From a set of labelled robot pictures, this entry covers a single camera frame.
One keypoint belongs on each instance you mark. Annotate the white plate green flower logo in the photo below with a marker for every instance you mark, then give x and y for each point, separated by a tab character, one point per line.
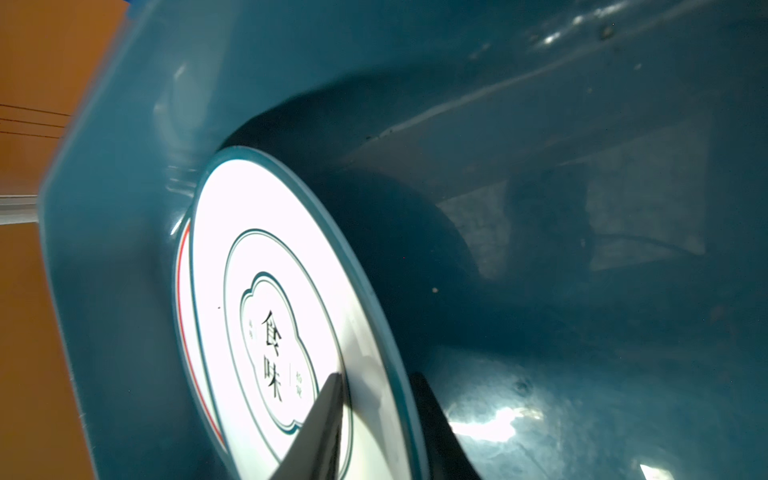
282	303

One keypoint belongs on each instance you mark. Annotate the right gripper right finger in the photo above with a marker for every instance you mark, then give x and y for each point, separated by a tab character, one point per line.
447	460

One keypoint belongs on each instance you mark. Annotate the orange sunburst plate red rim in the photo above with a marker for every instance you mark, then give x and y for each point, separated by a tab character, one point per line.
185	322

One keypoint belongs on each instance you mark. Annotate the teal plastic bin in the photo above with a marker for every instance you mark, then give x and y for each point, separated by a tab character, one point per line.
561	207

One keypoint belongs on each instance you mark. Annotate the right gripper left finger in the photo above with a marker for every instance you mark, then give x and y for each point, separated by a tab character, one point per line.
315	452

